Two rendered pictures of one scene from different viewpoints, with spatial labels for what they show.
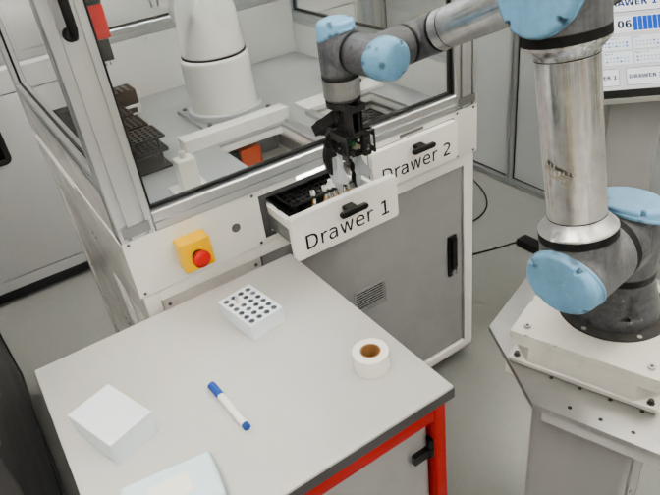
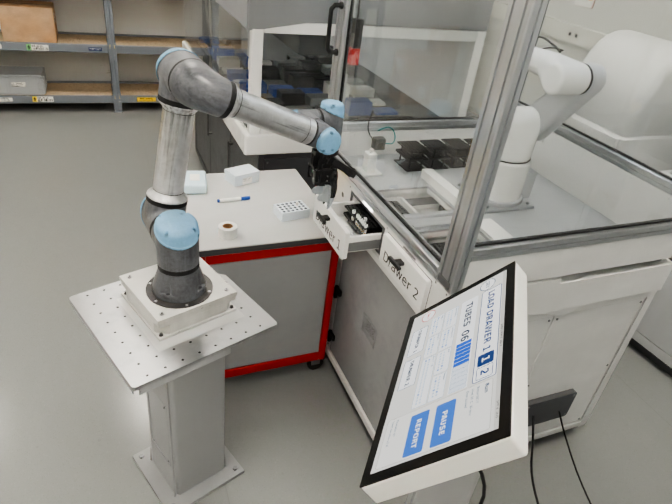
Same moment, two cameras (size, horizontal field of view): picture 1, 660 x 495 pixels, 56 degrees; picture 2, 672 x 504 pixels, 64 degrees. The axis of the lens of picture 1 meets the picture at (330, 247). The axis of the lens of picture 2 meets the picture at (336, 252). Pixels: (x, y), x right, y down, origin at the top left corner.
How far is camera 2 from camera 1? 2.20 m
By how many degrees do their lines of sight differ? 75
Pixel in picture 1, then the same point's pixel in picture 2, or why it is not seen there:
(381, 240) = (382, 302)
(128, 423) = (232, 172)
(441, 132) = (416, 275)
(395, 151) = (392, 248)
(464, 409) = (333, 461)
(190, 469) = (199, 181)
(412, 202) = (401, 307)
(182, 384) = (258, 194)
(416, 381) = (206, 243)
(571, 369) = not seen: hidden behind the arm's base
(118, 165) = not seen: hidden behind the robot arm
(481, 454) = (287, 454)
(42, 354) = not seen: hidden behind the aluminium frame
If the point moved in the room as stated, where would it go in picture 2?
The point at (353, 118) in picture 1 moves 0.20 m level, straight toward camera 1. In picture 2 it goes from (318, 158) to (259, 147)
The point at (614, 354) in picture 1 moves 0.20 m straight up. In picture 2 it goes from (149, 272) to (144, 214)
